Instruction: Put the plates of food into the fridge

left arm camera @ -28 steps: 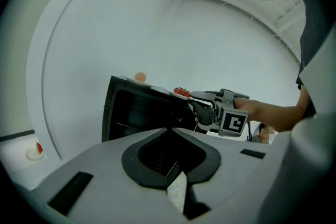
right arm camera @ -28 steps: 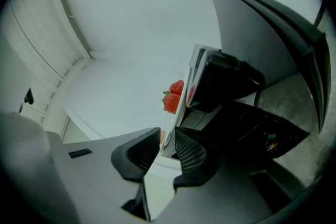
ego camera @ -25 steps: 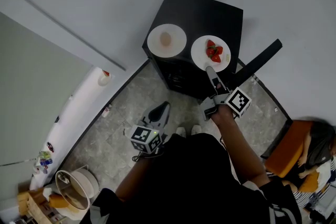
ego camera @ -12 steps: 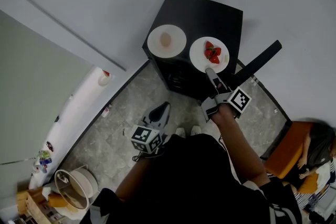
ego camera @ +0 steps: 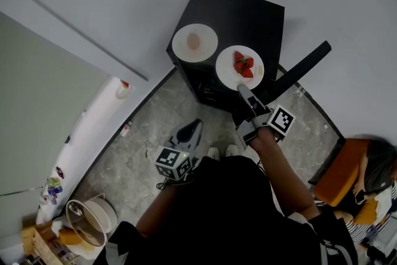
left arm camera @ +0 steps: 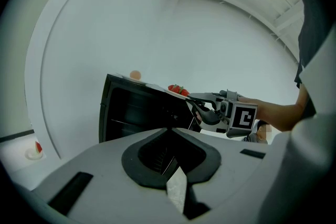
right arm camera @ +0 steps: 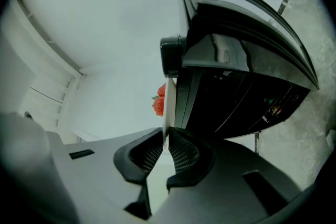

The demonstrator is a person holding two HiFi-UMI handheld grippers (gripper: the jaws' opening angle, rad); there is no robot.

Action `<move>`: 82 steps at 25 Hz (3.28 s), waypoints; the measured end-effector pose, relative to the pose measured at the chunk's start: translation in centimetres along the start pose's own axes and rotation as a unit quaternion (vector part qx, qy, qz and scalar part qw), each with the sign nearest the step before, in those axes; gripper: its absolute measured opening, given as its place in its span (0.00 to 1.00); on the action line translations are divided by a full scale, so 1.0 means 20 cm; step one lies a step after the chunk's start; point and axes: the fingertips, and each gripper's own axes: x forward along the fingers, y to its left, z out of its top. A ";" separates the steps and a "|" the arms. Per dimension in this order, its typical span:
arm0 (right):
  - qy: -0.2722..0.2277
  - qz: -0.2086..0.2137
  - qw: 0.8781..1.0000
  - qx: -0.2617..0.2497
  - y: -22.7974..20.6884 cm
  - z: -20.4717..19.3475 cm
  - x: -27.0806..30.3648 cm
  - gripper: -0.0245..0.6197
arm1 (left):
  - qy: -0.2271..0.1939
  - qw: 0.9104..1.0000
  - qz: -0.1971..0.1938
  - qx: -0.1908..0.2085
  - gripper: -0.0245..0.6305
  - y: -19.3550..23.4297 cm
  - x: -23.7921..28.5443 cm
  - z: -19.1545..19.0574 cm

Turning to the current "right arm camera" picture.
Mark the black mini fridge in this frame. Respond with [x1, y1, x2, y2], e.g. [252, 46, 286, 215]
[160, 0, 320, 140]

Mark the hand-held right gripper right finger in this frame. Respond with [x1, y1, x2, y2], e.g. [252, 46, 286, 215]
[166, 127, 216, 191]

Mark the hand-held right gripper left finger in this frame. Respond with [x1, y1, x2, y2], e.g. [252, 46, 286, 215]
[113, 127, 165, 220]

